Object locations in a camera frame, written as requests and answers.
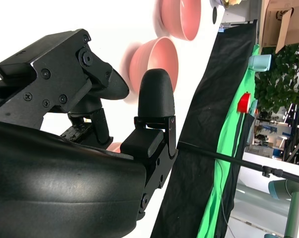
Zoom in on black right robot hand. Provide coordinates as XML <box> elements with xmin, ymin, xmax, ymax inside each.
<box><xmin>0</xmin><ymin>29</ymin><xmax>179</xmax><ymax>238</ymax></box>

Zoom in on pink plastic bowl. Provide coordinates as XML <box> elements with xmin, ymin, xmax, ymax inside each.
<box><xmin>153</xmin><ymin>0</ymin><xmax>202</xmax><ymax>42</ymax></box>
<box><xmin>123</xmin><ymin>36</ymin><xmax>179</xmax><ymax>101</ymax></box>
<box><xmin>106</xmin><ymin>142</ymin><xmax>122</xmax><ymax>153</ymax></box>

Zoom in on black cloth backdrop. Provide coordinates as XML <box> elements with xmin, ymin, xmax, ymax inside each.
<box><xmin>150</xmin><ymin>19</ymin><xmax>259</xmax><ymax>238</ymax></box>

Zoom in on green cloth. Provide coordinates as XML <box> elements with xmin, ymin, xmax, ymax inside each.
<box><xmin>196</xmin><ymin>44</ymin><xmax>261</xmax><ymax>238</ymax></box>

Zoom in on black metal pole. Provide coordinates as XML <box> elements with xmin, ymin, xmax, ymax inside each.
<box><xmin>178</xmin><ymin>141</ymin><xmax>299</xmax><ymax>185</ymax></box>

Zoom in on pale teal cup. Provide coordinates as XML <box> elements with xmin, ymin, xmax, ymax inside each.
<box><xmin>248</xmin><ymin>54</ymin><xmax>273</xmax><ymax>72</ymax></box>

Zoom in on grey cup yellow contents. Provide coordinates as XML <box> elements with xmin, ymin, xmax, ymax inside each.
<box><xmin>210</xmin><ymin>0</ymin><xmax>241</xmax><ymax>10</ymax></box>

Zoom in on green leafy plant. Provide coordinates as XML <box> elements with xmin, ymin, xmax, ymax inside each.
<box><xmin>254</xmin><ymin>33</ymin><xmax>299</xmax><ymax>116</ymax></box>

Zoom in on brown cardboard box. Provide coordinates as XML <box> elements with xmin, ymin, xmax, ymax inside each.
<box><xmin>259</xmin><ymin>0</ymin><xmax>299</xmax><ymax>54</ymax></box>

